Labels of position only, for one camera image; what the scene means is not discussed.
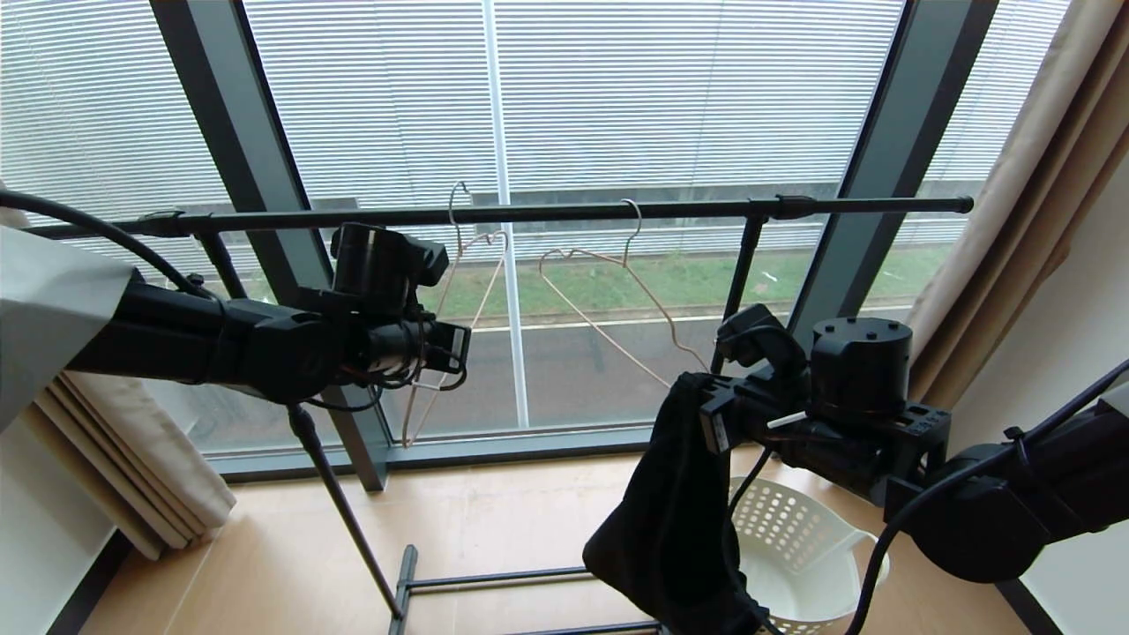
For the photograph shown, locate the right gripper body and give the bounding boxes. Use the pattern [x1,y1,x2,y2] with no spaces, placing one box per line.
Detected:
[699,379,893,495]

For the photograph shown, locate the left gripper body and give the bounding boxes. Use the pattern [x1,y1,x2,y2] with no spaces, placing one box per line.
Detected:
[348,317,471,376]

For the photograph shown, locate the pink clothes hanger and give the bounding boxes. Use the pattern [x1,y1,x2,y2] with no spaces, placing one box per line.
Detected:
[540,198,711,389]
[401,181,511,449]

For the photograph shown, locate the black shorts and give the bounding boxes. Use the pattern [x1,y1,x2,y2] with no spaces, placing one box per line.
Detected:
[582,372,768,635]

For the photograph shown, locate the white laundry basket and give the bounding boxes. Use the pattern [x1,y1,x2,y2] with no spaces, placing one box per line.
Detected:
[728,476,890,635]

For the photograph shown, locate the black clothes rack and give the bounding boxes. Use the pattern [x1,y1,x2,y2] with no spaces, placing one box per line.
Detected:
[25,195,975,635]

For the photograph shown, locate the beige curtain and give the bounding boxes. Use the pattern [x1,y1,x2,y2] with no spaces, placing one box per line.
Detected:
[904,0,1129,411]
[0,181,237,561]

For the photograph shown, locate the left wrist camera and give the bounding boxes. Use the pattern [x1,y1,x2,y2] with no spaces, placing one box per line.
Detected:
[401,240,451,288]

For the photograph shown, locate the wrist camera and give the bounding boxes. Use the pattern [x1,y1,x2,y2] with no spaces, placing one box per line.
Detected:
[716,304,809,382]
[401,240,451,288]

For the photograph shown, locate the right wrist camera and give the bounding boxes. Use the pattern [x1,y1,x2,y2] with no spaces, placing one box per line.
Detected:
[716,304,809,382]

